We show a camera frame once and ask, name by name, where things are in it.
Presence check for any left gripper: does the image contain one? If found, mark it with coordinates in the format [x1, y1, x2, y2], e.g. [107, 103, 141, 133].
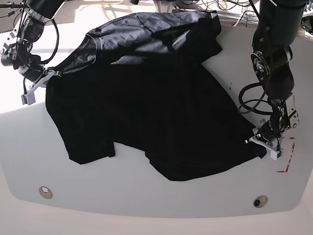
[245, 118, 282, 153]

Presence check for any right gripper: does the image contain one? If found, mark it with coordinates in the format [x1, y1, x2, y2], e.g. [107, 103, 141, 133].
[23, 70, 61, 94]

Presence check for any black T-shirt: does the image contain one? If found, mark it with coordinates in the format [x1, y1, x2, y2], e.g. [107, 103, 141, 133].
[45, 11, 267, 181]

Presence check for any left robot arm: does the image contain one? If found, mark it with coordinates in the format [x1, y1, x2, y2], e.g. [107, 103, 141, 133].
[238, 0, 307, 157]

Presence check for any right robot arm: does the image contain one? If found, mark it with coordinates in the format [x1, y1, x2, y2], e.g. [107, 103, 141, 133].
[0, 0, 65, 96]

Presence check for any red tape rectangle marking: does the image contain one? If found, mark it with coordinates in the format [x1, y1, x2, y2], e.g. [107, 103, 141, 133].
[276, 137, 296, 173]

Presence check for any table grommet hole right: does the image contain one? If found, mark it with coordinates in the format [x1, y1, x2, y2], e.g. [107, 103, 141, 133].
[253, 195, 268, 208]

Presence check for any table grommet hole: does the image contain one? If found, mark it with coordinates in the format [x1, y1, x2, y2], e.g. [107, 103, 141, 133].
[39, 186, 53, 199]
[253, 195, 268, 208]

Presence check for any table grommet hole left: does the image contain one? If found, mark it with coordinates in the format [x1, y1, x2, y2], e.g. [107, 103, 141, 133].
[39, 186, 53, 199]

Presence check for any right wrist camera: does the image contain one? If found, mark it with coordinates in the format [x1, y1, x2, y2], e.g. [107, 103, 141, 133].
[21, 93, 36, 106]

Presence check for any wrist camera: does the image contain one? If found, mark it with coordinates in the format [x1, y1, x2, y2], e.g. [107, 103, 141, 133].
[21, 93, 36, 106]
[270, 150, 281, 161]

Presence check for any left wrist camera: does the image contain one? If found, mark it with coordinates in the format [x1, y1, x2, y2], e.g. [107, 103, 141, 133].
[270, 150, 281, 161]

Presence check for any yellow cable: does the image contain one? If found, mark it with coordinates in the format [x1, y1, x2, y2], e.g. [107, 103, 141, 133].
[83, 0, 125, 10]

